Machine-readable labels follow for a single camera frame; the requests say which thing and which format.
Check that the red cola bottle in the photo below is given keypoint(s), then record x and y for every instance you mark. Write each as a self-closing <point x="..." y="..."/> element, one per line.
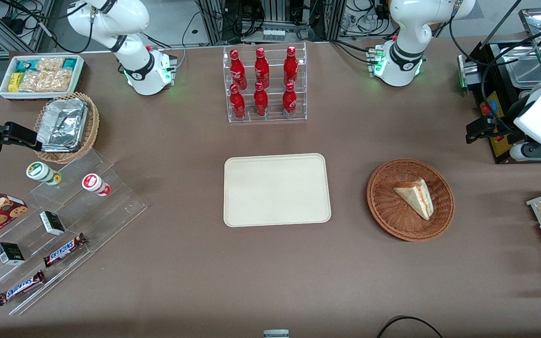
<point x="290" y="68"/>
<point x="261" y="70"/>
<point x="237" y="70"/>
<point x="289" y="103"/>
<point x="237" y="105"/>
<point x="261" y="103"/>

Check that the small black carton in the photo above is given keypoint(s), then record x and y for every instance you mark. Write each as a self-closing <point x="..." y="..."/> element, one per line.
<point x="10" y="253"/>
<point x="52" y="223"/>

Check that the large clear cracker bag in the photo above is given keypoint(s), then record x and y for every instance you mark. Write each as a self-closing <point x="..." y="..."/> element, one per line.
<point x="45" y="81"/>

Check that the small grey device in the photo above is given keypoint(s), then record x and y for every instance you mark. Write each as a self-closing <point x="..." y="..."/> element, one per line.
<point x="276" y="334"/>

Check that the stacked aluminium foil trays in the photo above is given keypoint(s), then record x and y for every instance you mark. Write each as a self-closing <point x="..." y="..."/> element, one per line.
<point x="64" y="124"/>

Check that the clear acrylic stepped shelf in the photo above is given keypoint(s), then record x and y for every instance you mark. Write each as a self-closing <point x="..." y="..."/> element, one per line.
<point x="96" y="216"/>

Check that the green-lid drink cup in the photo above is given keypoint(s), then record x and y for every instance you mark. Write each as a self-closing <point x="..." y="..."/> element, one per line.
<point x="40" y="171"/>

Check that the light woven wicker basket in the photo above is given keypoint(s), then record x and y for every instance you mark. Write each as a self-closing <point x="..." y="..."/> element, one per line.
<point x="93" y="126"/>

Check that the beige plastic serving tray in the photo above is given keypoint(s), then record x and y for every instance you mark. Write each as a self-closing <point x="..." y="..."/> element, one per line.
<point x="275" y="190"/>

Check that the Snickers chocolate bar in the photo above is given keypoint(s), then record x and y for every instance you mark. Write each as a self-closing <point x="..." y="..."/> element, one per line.
<point x="19" y="288"/>
<point x="64" y="250"/>

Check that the yellow snack pack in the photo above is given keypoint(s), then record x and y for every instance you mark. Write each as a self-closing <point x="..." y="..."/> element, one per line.
<point x="14" y="82"/>

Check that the clear acrylic bottle rack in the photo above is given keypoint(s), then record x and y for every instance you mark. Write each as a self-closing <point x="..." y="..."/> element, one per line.
<point x="273" y="101"/>

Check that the left white Franka robot arm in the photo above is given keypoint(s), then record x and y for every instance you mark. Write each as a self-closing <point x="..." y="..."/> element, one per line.
<point x="406" y="28"/>

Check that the teal snack pack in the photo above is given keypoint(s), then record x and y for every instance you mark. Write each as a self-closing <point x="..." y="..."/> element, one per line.
<point x="69" y="64"/>
<point x="26" y="65"/>

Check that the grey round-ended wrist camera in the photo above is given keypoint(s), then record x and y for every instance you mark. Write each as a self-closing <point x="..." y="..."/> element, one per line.
<point x="533" y="151"/>

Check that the right white Franka robot arm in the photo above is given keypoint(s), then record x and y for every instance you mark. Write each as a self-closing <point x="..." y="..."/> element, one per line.
<point x="129" y="51"/>

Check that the triangular sandwich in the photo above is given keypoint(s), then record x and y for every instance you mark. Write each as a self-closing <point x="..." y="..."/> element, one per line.
<point x="416" y="197"/>

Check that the white rectangular snack bin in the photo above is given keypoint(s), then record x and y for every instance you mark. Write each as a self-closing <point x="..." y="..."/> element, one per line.
<point x="79" y="75"/>

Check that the small clear cracker bag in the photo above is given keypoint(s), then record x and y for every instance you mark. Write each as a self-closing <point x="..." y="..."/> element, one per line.
<point x="50" y="64"/>

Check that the black hot food warmer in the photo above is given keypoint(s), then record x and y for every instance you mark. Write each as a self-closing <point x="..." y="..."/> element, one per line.
<point x="498" y="141"/>

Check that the steel warmer pan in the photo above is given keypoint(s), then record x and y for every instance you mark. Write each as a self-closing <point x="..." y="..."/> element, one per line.
<point x="526" y="72"/>

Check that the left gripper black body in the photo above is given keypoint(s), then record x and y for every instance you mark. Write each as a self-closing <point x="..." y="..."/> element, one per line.
<point x="499" y="127"/>

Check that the red-lid drink cup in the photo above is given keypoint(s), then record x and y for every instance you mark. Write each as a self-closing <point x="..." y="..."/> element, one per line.
<point x="94" y="183"/>

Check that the brown round wicker basket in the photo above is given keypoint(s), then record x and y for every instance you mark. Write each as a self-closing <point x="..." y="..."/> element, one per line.
<point x="388" y="211"/>

